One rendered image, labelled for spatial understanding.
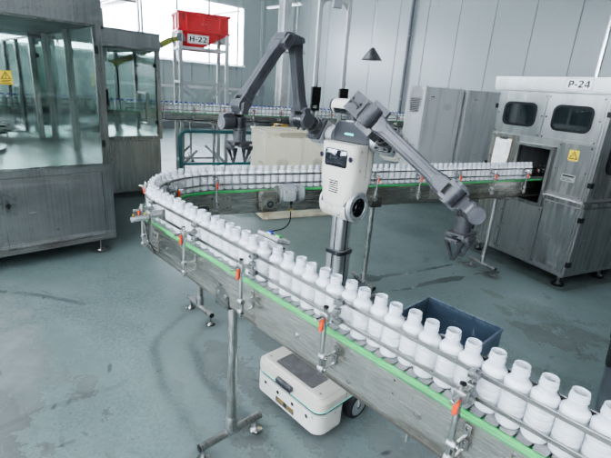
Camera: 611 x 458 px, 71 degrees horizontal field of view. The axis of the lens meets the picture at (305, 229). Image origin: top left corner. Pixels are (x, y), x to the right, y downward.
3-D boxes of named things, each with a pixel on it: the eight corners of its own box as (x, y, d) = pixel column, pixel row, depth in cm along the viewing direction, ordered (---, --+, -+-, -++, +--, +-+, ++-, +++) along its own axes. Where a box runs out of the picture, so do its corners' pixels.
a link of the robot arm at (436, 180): (377, 101, 147) (355, 124, 150) (375, 97, 142) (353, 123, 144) (469, 187, 143) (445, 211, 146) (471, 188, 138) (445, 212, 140)
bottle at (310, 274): (320, 306, 152) (324, 263, 147) (308, 312, 148) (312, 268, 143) (307, 300, 156) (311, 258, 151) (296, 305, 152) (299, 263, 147)
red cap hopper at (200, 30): (180, 178, 783) (176, 9, 695) (174, 170, 844) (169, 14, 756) (229, 176, 821) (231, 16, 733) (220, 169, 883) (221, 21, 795)
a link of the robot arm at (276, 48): (297, 39, 194) (281, 41, 201) (290, 29, 189) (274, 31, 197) (247, 115, 186) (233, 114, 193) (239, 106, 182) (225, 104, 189)
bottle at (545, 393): (548, 450, 96) (567, 389, 91) (519, 440, 99) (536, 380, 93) (546, 432, 102) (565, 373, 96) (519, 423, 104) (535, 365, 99)
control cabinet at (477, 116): (463, 191, 848) (482, 89, 788) (482, 197, 805) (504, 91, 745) (431, 192, 813) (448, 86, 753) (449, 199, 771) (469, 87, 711)
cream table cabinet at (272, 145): (315, 204, 674) (320, 127, 637) (333, 214, 621) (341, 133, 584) (247, 207, 628) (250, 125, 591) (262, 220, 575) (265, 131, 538)
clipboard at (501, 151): (490, 163, 490) (496, 134, 480) (507, 167, 470) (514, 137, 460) (487, 163, 488) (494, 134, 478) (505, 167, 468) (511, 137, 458)
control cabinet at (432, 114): (427, 193, 810) (445, 86, 750) (445, 199, 768) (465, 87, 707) (392, 194, 776) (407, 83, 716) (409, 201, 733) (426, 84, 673)
